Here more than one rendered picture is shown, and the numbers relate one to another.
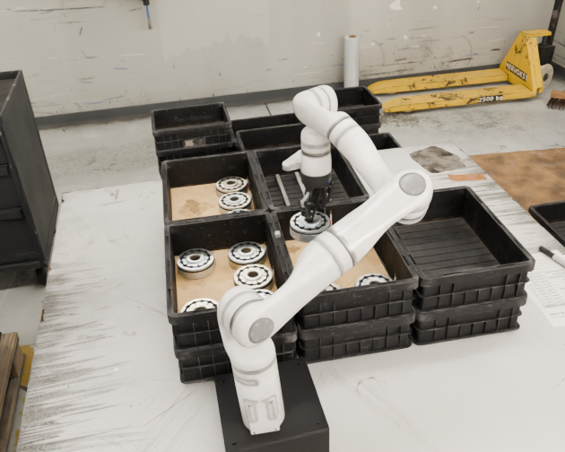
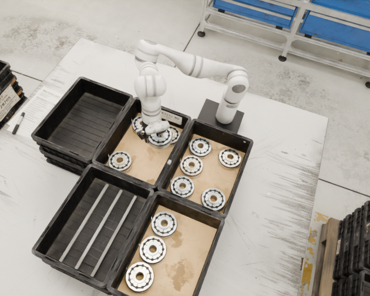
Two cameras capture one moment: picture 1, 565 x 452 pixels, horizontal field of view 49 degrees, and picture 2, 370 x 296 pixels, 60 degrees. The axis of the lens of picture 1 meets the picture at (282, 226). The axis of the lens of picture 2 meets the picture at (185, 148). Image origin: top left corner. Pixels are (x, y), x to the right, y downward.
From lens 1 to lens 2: 1.98 m
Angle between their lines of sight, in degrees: 86
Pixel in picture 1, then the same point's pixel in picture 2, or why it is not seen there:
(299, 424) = (214, 105)
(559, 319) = not seen: hidden behind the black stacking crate
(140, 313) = (244, 227)
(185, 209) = (187, 276)
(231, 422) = (236, 121)
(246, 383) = not seen: hidden behind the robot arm
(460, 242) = (68, 131)
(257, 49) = not seen: outside the picture
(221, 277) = (204, 185)
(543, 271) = (34, 123)
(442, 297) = (123, 102)
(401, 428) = (174, 101)
